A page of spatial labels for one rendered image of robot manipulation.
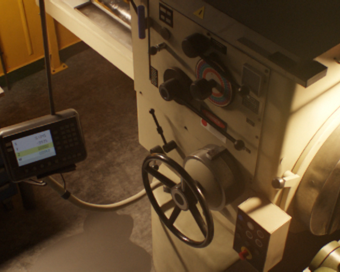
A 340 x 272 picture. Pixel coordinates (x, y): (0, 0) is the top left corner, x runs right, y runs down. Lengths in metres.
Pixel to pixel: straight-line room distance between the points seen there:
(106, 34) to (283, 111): 1.47
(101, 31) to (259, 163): 1.39
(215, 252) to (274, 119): 1.14
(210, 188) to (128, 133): 2.22
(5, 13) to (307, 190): 2.96
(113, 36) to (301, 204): 1.38
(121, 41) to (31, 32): 1.76
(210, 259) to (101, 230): 1.06
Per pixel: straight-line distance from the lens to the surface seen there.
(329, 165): 1.97
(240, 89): 1.73
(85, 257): 3.51
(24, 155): 2.41
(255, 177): 2.00
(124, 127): 4.23
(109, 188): 3.83
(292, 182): 1.94
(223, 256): 2.76
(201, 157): 2.02
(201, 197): 1.86
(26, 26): 4.54
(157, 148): 2.42
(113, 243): 3.55
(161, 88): 2.05
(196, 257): 2.81
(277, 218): 1.95
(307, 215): 2.08
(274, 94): 1.73
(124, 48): 2.89
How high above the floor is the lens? 2.86
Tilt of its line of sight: 44 degrees down
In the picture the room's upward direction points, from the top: straight up
